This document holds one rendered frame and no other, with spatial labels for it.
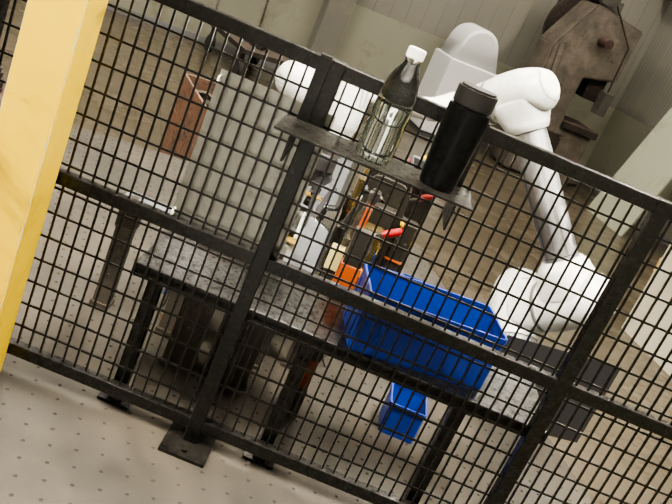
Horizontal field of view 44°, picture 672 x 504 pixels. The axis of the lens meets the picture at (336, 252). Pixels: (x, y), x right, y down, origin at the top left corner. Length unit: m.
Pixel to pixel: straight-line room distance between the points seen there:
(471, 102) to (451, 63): 8.82
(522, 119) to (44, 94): 1.33
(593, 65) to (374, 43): 2.70
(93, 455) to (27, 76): 0.72
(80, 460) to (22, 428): 0.13
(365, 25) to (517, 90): 8.47
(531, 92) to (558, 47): 8.10
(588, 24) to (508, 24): 1.30
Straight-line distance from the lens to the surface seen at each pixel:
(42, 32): 1.51
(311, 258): 2.12
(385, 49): 10.90
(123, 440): 1.76
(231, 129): 1.56
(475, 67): 10.32
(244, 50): 9.02
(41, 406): 1.79
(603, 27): 10.60
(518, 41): 11.50
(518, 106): 2.36
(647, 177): 10.09
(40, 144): 1.54
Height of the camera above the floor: 1.74
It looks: 19 degrees down
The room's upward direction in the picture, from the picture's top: 23 degrees clockwise
